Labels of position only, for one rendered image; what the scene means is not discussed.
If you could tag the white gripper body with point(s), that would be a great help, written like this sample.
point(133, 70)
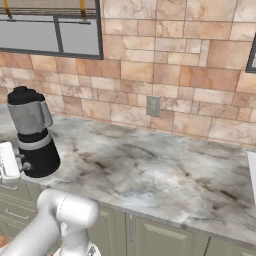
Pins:
point(8, 163)

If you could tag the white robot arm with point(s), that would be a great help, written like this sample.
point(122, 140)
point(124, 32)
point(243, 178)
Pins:
point(63, 213)

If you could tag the black and grey blender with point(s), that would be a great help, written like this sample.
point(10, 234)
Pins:
point(36, 146)

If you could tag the black blender lid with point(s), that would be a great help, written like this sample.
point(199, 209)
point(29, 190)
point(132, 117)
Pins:
point(25, 95)

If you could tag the green drawer front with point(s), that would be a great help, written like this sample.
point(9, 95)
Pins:
point(23, 193)
point(15, 223)

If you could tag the green cupboard door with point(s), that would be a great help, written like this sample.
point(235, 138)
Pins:
point(163, 240)
point(233, 250)
point(105, 230)

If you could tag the dark framed window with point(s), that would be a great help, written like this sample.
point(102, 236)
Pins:
point(40, 33)
point(251, 60)

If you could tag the beige window blind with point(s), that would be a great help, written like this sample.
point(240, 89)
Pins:
point(43, 8)

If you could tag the grey wall outlet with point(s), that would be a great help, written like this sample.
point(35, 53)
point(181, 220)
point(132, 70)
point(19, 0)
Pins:
point(153, 106)

